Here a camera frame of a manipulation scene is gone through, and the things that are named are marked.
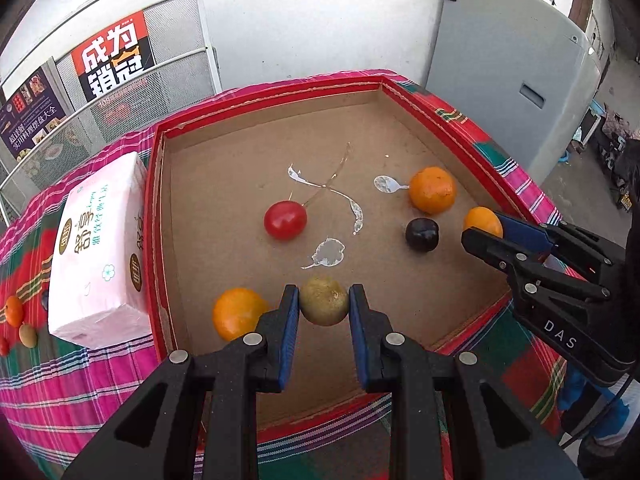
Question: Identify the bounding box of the grey metal cabinet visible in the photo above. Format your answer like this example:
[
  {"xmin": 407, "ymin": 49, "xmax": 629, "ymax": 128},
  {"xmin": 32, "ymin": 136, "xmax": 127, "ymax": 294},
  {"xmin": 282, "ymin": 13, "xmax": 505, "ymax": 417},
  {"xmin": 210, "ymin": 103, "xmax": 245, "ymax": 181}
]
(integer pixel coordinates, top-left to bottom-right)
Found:
[{"xmin": 425, "ymin": 0, "xmax": 603, "ymax": 186}]

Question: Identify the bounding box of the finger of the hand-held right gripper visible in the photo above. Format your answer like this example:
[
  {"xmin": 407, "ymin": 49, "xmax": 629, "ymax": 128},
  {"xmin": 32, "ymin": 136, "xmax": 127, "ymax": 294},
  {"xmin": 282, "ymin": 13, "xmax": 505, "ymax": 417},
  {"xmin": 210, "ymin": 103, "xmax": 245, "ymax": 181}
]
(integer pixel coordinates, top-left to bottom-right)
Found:
[
  {"xmin": 461, "ymin": 226, "xmax": 613, "ymax": 311},
  {"xmin": 492, "ymin": 211, "xmax": 628, "ymax": 281}
]

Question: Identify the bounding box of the large orange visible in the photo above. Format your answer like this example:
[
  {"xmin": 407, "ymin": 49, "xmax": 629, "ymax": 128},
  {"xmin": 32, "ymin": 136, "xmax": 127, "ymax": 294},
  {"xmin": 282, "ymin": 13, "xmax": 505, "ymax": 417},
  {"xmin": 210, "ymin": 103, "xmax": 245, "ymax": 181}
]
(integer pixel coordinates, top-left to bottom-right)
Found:
[{"xmin": 409, "ymin": 166, "xmax": 458, "ymax": 214}]

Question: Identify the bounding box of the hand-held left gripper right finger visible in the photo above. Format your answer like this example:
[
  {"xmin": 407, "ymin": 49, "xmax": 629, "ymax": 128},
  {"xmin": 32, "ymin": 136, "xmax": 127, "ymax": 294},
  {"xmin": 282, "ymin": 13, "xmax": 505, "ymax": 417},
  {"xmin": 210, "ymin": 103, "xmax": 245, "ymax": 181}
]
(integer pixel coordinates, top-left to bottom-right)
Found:
[{"xmin": 348, "ymin": 283, "xmax": 583, "ymax": 480}]

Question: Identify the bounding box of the dark purple cookbook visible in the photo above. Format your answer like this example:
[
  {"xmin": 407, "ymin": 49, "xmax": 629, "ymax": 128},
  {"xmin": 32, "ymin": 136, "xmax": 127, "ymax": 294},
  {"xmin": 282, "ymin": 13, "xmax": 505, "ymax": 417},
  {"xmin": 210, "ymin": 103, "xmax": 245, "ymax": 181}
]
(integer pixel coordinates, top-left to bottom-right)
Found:
[{"xmin": 0, "ymin": 66, "xmax": 76, "ymax": 166}]

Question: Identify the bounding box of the red green plaid tablecloth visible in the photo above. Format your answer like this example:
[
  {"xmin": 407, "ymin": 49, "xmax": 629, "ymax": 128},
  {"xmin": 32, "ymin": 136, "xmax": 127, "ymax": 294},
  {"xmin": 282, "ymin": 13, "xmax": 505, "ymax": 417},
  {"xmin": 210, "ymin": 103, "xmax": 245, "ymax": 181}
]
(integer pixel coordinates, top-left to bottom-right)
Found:
[{"xmin": 0, "ymin": 67, "xmax": 571, "ymax": 480}]

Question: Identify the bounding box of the dark clutter pile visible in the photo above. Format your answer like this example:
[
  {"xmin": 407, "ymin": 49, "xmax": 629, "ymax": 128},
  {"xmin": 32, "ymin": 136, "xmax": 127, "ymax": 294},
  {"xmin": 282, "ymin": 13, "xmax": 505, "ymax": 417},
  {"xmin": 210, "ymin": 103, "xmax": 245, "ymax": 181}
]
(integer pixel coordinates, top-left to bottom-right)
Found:
[{"xmin": 597, "ymin": 110, "xmax": 640, "ymax": 221}]

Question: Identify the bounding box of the orange with dark stem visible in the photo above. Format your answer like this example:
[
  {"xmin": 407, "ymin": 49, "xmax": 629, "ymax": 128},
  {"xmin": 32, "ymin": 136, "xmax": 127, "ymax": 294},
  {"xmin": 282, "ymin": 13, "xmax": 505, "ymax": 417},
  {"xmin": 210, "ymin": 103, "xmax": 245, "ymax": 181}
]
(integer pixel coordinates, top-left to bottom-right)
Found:
[{"xmin": 4, "ymin": 296, "xmax": 25, "ymax": 326}]

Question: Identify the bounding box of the small orange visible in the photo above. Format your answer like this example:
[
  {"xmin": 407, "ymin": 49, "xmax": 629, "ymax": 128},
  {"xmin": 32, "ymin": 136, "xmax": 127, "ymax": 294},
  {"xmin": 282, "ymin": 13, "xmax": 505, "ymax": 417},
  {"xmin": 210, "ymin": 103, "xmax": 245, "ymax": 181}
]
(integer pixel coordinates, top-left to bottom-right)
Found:
[
  {"xmin": 463, "ymin": 206, "xmax": 504, "ymax": 239},
  {"xmin": 212, "ymin": 287, "xmax": 271, "ymax": 342}
]

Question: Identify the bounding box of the pink white tissue pack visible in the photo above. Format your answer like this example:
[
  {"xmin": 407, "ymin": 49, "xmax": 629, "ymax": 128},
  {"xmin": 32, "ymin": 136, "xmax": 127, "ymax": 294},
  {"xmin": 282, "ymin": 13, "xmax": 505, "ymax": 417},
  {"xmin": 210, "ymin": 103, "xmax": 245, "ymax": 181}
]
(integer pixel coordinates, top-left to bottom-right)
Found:
[{"xmin": 47, "ymin": 151, "xmax": 152, "ymax": 350}]

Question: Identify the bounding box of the white metal mesh rack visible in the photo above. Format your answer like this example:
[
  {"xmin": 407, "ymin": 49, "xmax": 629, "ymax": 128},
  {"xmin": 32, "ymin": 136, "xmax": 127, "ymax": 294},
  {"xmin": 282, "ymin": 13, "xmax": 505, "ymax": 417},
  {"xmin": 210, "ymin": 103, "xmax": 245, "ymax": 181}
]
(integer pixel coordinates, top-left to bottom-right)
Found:
[{"xmin": 0, "ymin": 0, "xmax": 223, "ymax": 211}]

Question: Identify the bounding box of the red cardboard box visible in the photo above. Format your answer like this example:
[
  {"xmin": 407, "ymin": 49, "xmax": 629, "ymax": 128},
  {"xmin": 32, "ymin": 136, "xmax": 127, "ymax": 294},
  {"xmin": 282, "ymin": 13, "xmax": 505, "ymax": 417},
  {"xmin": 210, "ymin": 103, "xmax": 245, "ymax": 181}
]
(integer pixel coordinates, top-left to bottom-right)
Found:
[{"xmin": 148, "ymin": 74, "xmax": 566, "ymax": 445}]

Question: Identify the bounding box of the black red book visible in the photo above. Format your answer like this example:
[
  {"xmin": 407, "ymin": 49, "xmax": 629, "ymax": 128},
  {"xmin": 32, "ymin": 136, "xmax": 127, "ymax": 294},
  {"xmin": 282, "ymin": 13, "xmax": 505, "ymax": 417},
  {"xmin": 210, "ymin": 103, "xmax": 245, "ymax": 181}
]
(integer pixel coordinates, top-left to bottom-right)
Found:
[{"xmin": 71, "ymin": 9, "xmax": 166, "ymax": 143}]

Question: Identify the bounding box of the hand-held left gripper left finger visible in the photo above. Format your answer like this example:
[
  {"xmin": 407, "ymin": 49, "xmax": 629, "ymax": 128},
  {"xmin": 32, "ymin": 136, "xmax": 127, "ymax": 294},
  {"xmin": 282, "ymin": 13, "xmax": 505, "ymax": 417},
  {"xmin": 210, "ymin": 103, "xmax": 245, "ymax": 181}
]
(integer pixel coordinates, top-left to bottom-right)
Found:
[{"xmin": 60, "ymin": 284, "xmax": 301, "ymax": 480}]

